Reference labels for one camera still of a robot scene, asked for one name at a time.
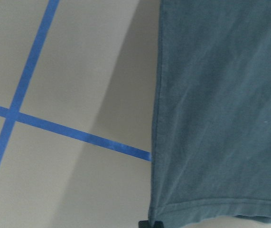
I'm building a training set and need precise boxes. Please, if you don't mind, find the black graphic t-shirt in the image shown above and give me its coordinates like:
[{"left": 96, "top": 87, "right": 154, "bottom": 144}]
[{"left": 148, "top": 0, "right": 271, "bottom": 228}]

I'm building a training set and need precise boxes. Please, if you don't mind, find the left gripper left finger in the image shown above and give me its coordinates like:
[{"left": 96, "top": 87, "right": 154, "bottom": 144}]
[{"left": 138, "top": 220, "right": 149, "bottom": 228}]

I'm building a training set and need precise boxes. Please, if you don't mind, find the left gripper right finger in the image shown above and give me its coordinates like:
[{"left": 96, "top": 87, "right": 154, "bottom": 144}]
[{"left": 154, "top": 221, "right": 163, "bottom": 228}]

